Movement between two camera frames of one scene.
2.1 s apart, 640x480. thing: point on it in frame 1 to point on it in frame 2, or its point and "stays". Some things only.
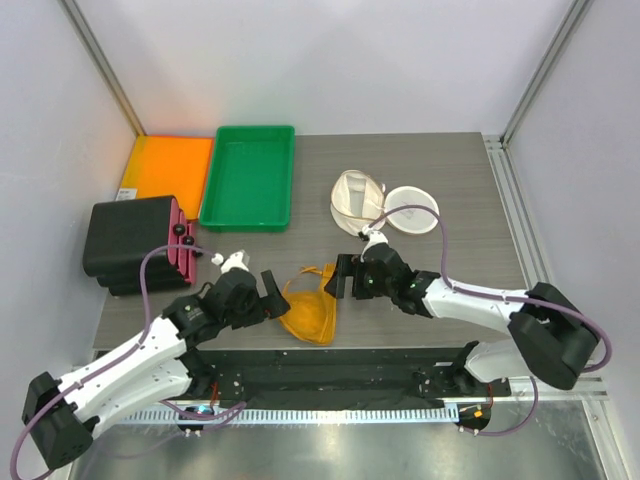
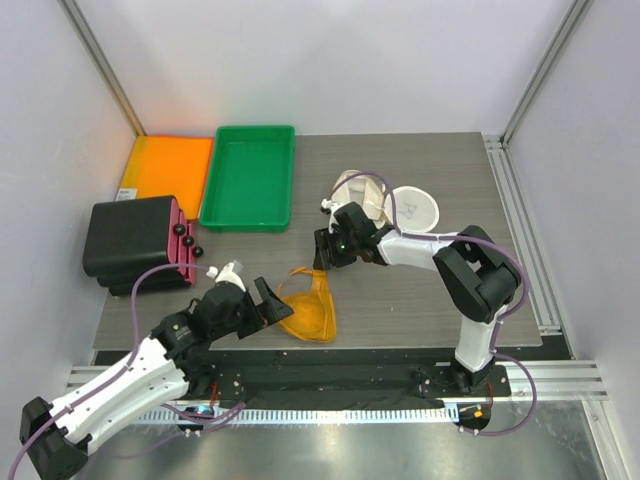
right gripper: x=351 y=265 to x=323 y=241
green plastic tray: x=249 y=186 stays
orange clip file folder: x=169 y=166 stays
